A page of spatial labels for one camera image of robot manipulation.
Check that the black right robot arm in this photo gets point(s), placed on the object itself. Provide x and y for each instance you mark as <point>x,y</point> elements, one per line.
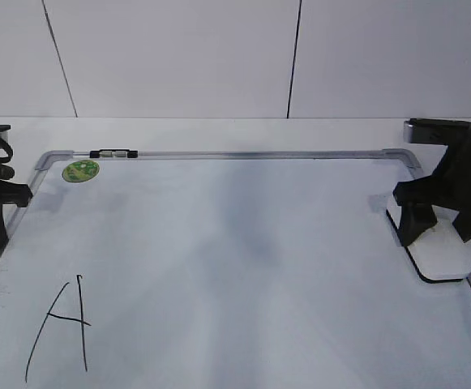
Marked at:
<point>456,159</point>

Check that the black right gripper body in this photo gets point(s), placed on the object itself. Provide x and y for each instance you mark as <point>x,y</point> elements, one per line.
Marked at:
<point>417,196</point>

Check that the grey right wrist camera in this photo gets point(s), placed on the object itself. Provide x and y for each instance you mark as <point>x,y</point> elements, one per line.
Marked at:
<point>434,131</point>

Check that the black hanging clip on frame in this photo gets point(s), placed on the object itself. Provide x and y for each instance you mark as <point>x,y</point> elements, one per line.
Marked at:
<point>113,153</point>

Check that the white rectangular board eraser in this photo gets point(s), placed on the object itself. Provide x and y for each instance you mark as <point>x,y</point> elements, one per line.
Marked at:
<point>439,254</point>

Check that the white whiteboard with grey frame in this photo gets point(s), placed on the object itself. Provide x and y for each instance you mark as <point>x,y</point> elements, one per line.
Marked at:
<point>224,270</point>

